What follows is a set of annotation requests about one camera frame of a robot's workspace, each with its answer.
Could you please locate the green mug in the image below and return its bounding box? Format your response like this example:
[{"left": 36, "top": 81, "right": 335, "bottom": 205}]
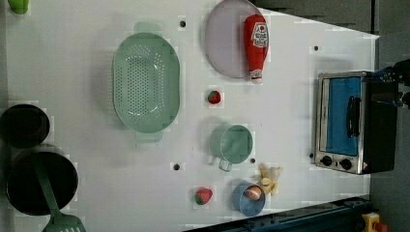
[{"left": 210, "top": 124, "right": 253, "bottom": 172}]

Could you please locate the yellow red clamp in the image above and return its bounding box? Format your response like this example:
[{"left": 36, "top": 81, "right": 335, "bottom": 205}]
[{"left": 362, "top": 213, "right": 389, "bottom": 232}]

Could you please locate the large red strawberry toy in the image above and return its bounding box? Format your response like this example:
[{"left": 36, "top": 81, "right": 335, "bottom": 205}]
[{"left": 194, "top": 188, "right": 213, "bottom": 205}]

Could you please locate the blue metal frame rail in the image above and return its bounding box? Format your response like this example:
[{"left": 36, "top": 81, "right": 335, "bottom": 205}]
[{"left": 185, "top": 197, "right": 371, "bottom": 232}]

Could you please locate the silver black toaster oven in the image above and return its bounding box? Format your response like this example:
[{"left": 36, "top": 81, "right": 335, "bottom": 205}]
[{"left": 313, "top": 72, "right": 398, "bottom": 175}]

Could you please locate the bright green toy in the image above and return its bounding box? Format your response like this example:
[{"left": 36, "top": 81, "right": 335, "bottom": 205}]
[{"left": 8, "top": 0, "right": 30, "bottom": 15}]

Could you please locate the small red strawberry toy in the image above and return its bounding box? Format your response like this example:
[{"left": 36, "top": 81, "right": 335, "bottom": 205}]
[{"left": 207, "top": 91, "right": 221, "bottom": 104}]

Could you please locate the green slotted spatula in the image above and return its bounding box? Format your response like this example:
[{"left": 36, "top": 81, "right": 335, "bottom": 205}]
[{"left": 32, "top": 157, "right": 86, "bottom": 232}]

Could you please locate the large black pan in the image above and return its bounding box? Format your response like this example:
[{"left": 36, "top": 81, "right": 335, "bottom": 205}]
[{"left": 6, "top": 152, "right": 78, "bottom": 216}]

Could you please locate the blue mug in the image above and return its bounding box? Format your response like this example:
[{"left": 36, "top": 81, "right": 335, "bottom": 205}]
[{"left": 232, "top": 182, "right": 266, "bottom": 217}]

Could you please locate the red plush ketchup bottle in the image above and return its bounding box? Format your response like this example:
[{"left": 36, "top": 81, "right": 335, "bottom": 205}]
[{"left": 244, "top": 14, "right": 269, "bottom": 84}]

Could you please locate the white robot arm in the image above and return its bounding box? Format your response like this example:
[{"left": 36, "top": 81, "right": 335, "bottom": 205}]
[{"left": 371, "top": 59, "right": 410, "bottom": 108}]

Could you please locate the lilac round plate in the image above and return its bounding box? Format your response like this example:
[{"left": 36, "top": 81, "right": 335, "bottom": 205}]
[{"left": 205, "top": 0, "right": 260, "bottom": 78}]

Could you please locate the peeled banana toy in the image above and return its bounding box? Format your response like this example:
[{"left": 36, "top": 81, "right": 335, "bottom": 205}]
[{"left": 259, "top": 163, "right": 283, "bottom": 195}]

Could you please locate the small black pot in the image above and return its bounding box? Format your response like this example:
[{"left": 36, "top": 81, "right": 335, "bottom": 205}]
[{"left": 1, "top": 104, "right": 50, "bottom": 149}]

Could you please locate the green oval colander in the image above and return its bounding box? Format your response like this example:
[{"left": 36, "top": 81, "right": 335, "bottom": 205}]
[{"left": 111, "top": 21, "right": 180, "bottom": 143}]

